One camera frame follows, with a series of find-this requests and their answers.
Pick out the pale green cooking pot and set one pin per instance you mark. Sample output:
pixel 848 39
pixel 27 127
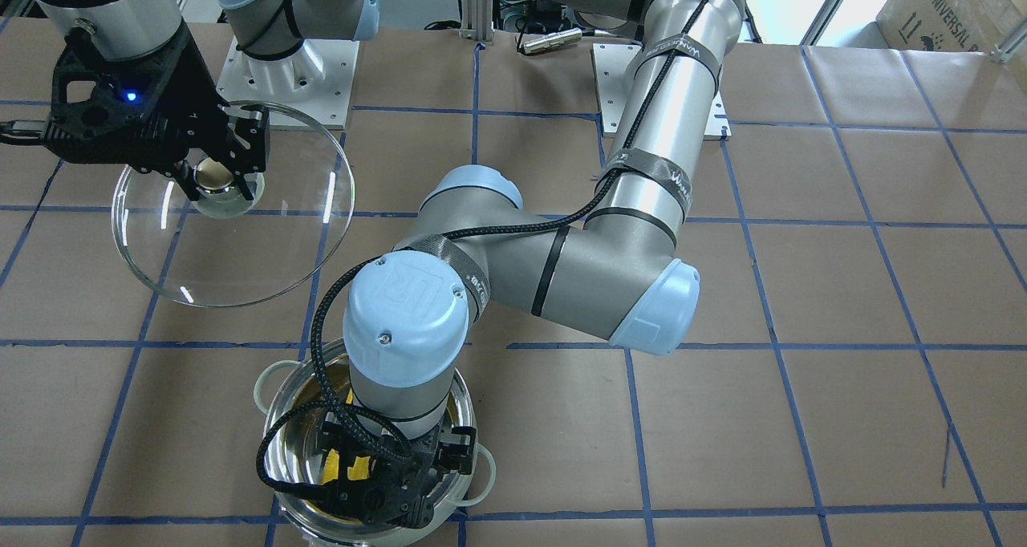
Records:
pixel 290 457

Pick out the yellow corn cob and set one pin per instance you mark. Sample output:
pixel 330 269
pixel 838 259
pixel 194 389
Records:
pixel 353 468

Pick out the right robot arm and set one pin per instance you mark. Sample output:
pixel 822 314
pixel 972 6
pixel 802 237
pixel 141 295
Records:
pixel 266 30

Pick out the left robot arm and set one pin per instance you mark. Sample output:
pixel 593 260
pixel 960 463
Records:
pixel 605 267

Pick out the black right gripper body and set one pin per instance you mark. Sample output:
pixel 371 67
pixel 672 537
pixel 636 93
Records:
pixel 186 106

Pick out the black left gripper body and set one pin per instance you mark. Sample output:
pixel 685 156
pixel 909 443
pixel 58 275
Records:
pixel 456 444

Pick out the aluminium frame post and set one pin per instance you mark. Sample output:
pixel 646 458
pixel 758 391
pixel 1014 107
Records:
pixel 477 20

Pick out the cardboard box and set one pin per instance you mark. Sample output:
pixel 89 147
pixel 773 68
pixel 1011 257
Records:
pixel 948 25

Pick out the glass pot lid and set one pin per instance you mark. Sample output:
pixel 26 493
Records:
pixel 215 253

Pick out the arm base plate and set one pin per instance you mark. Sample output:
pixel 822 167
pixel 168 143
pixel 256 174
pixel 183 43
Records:
pixel 613 81
pixel 317 80

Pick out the silver metal cylinder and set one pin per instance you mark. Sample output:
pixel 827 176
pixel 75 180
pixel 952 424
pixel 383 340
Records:
pixel 549 42

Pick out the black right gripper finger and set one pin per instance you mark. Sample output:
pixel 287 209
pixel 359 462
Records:
pixel 246 187
pixel 183 174

